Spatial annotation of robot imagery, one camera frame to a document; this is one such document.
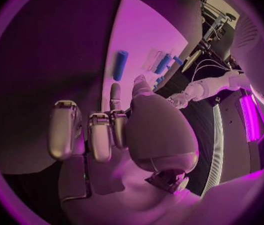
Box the blue peg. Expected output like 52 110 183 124
172 55 185 66

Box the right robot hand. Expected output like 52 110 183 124
47 74 202 225

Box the white cable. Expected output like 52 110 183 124
191 59 230 82
196 64 232 74

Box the white task board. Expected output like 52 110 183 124
100 0 190 115

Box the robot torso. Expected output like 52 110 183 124
200 9 264 198

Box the long blue cylinder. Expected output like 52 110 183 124
112 49 130 82

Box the glowing light bar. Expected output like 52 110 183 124
238 95 262 144

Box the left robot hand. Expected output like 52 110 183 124
166 92 192 109

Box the short blue cylinder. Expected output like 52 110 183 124
154 53 174 75

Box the metal frame rack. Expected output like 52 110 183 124
200 0 239 42

